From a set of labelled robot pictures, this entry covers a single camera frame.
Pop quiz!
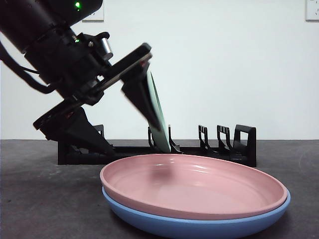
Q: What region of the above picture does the green round plate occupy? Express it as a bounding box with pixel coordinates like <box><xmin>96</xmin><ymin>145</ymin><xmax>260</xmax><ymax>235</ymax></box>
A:
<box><xmin>146</xmin><ymin>70</ymin><xmax>171</xmax><ymax>153</ymax></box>

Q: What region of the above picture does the pink round plate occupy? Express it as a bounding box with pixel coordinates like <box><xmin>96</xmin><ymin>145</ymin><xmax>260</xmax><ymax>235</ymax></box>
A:
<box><xmin>99</xmin><ymin>153</ymin><xmax>288</xmax><ymax>221</ymax></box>

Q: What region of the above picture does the blue round plate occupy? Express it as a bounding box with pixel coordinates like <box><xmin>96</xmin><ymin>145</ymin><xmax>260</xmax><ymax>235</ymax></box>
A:
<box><xmin>101</xmin><ymin>186</ymin><xmax>292</xmax><ymax>239</ymax></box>

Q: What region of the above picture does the black plate rack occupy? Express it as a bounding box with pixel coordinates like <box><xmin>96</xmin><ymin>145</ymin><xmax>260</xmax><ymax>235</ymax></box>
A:
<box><xmin>57</xmin><ymin>123</ymin><xmax>257</xmax><ymax>168</ymax></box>

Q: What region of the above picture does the white wall socket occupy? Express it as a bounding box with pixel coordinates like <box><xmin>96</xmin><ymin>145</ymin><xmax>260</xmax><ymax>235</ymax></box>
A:
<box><xmin>82</xmin><ymin>5</ymin><xmax>105</xmax><ymax>23</ymax></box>
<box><xmin>305</xmin><ymin>0</ymin><xmax>319</xmax><ymax>21</ymax></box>

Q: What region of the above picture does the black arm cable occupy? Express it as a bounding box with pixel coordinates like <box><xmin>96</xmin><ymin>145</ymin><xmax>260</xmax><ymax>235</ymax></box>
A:
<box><xmin>3</xmin><ymin>57</ymin><xmax>40</xmax><ymax>75</ymax></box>
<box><xmin>0</xmin><ymin>39</ymin><xmax>54</xmax><ymax>95</ymax></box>

